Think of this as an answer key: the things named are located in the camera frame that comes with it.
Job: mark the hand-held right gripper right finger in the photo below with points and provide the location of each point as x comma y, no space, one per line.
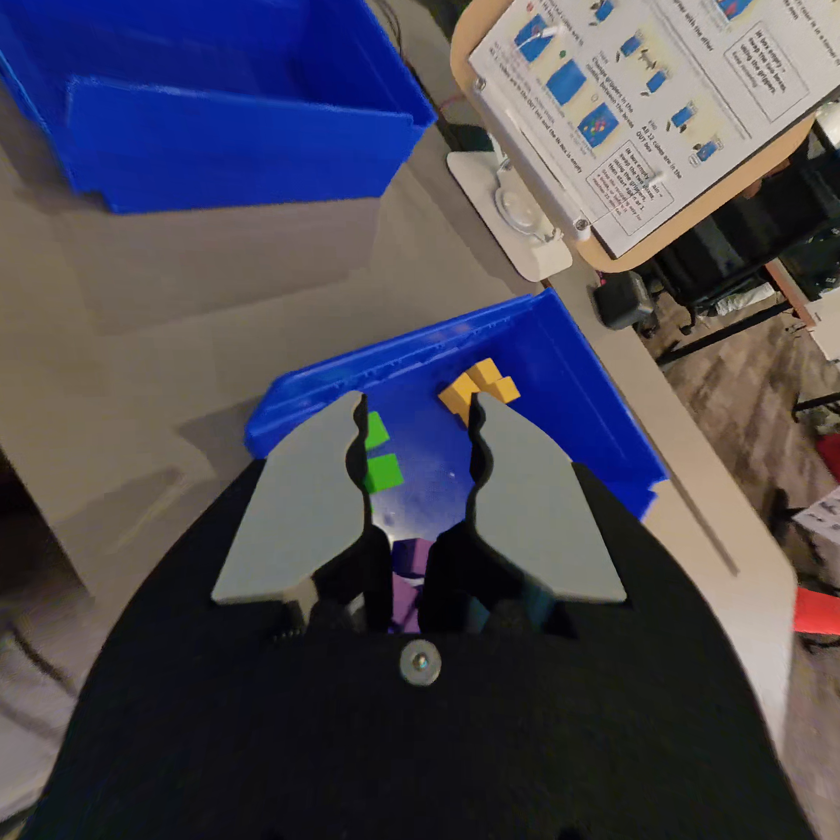
538,512

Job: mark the white stand base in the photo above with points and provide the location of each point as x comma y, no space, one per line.
479,190

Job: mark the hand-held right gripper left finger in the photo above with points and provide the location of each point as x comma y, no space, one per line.
295,512

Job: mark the printed paper sheet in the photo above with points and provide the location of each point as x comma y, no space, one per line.
820,515

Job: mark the purple cube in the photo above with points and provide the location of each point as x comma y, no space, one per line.
403,607
410,558

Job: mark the green cube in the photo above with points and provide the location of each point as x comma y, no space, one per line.
377,430
382,474

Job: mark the blue plastic bin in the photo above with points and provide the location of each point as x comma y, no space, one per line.
577,420
229,144

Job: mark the black power adapter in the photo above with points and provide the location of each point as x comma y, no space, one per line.
623,298

